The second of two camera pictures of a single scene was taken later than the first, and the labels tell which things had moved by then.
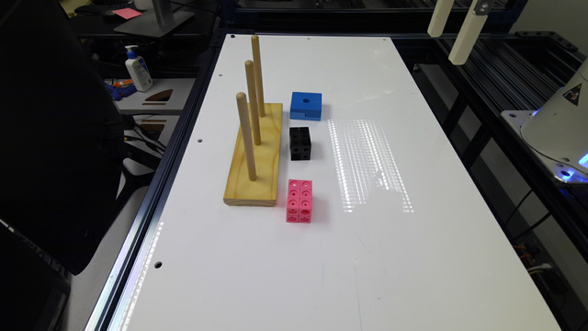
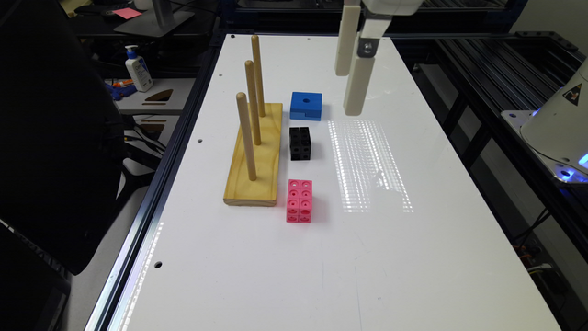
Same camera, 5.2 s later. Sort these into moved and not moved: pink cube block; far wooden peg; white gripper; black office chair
Moved: white gripper
Not moved: black office chair; pink cube block; far wooden peg
